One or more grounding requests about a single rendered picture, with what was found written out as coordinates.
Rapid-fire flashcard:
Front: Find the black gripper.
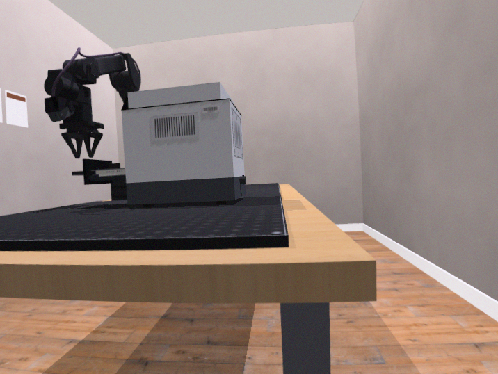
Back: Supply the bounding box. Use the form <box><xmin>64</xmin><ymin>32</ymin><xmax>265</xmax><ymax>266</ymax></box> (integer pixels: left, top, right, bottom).
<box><xmin>59</xmin><ymin>106</ymin><xmax>104</xmax><ymax>158</ymax></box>

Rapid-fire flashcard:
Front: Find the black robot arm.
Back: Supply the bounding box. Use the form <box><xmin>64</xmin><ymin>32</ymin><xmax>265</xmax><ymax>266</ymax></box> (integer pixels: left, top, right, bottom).
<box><xmin>44</xmin><ymin>53</ymin><xmax>140</xmax><ymax>123</ymax></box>

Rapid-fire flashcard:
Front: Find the grey heat sealer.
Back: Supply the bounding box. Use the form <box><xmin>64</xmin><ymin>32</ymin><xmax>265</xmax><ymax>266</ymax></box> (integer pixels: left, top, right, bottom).
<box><xmin>72</xmin><ymin>82</ymin><xmax>246</xmax><ymax>207</ymax></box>

